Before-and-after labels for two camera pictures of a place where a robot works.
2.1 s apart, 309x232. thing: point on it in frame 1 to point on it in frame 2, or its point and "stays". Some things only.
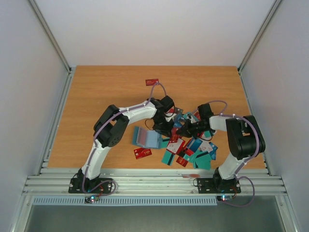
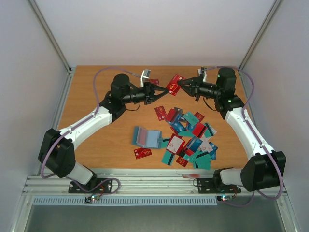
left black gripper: x=161 y=126 to x=147 y=93
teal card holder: x=149 y=139 stays
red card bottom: x=182 y=161 stays
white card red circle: x=141 y=137 stays
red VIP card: x=142 y=152 stays
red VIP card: x=174 y=137 to x=173 y=86
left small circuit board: x=92 y=198 stays
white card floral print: x=174 y=147 stays
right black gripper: x=192 y=126 to x=197 y=87
